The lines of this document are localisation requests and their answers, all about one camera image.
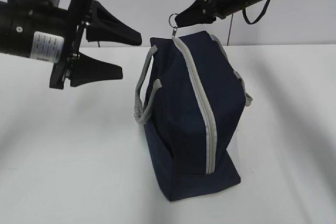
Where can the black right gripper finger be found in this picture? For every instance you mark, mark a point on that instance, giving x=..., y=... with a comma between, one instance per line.
x=198, y=13

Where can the navy blue lunch bag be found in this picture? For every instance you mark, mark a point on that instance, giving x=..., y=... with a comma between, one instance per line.
x=189, y=99

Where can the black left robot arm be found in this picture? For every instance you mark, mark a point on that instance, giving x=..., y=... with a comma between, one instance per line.
x=40, y=30

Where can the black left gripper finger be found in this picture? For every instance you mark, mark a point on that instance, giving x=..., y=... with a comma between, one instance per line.
x=103, y=26
x=87, y=70

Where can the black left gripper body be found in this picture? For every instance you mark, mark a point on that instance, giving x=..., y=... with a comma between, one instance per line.
x=77, y=15

